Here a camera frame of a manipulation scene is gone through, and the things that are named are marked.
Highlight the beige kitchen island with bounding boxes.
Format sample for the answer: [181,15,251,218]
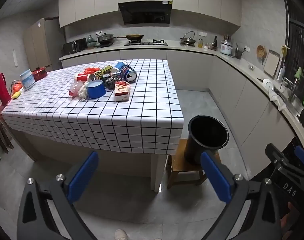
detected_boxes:
[14,130,167,193]

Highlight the black range hood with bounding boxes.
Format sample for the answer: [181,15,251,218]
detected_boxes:
[118,1,173,25]

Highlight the orange bag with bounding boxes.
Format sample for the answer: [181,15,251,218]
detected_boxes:
[11,80,24,93]

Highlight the black bucket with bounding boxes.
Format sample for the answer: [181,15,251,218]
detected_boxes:
[184,115,229,165]

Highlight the blue bowl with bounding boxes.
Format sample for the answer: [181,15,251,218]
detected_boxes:
[87,79,107,99]

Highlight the person's right hand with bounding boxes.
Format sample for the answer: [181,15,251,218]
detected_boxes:
[280,201,302,234]

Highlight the red white carton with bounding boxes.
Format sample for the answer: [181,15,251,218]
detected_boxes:
[114,81,131,102]

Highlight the beige refrigerator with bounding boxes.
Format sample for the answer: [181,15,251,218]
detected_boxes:
[23,18,65,72]

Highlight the blue white tub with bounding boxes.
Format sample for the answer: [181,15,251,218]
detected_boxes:
[19,69,35,91]

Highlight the bamboo strainer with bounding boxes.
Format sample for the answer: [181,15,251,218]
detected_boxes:
[256,45,267,65]

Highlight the black gas stove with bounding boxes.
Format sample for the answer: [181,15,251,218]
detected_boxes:
[124,39,168,46]

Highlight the window grille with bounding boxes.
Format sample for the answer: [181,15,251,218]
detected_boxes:
[283,0,304,85]

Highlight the green ceramic jar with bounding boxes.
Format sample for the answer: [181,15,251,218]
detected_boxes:
[86,35,100,48]

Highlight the beige lower cabinets with countertop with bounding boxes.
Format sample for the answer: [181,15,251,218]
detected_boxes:
[59,41,304,178]

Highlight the kettle on stove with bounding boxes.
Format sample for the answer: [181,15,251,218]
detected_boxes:
[180,31,196,47]

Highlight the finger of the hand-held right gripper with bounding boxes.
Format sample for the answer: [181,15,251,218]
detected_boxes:
[265,143,304,179]
[294,145,304,167]

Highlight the white rice cooker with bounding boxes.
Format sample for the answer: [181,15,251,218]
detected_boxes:
[220,39,233,55]

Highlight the frying pan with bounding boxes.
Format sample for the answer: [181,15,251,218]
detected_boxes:
[117,34,144,41]

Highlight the steel wool scrubber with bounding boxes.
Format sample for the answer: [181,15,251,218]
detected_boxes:
[105,77,119,90]

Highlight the metal dish rack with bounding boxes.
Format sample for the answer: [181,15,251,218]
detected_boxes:
[282,77,296,89]

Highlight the metal faucet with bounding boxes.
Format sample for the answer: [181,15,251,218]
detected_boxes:
[288,75,298,103]

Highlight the red thermos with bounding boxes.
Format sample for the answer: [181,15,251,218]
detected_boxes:
[0,69,11,107]

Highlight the white plastic bag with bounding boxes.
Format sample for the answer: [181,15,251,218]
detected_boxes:
[69,81,89,102]

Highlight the white cutting board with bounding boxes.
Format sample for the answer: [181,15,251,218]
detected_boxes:
[263,49,281,78]

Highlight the white cloth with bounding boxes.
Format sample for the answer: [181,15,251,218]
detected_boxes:
[269,90,288,112]

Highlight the wooden stool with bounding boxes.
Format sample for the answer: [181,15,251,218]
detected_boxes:
[165,139,222,189]

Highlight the white plate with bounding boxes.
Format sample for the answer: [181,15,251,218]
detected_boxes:
[262,78,275,92]

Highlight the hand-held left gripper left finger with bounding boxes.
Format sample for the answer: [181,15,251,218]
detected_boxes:
[16,151,100,240]

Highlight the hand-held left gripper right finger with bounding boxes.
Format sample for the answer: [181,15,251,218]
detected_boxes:
[200,152,286,240]

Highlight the white shoe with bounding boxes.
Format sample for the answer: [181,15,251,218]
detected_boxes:
[114,229,129,240]

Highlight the blue soda can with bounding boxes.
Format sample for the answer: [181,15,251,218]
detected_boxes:
[122,67,138,83]

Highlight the black microwave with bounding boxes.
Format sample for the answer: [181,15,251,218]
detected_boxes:
[63,38,87,55]

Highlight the blue white can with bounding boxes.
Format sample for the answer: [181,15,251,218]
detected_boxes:
[114,60,129,72]

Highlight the black utensil holder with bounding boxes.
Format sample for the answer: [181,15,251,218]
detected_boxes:
[234,43,243,60]

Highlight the black lidded wok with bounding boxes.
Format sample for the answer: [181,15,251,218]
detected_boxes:
[97,32,115,46]

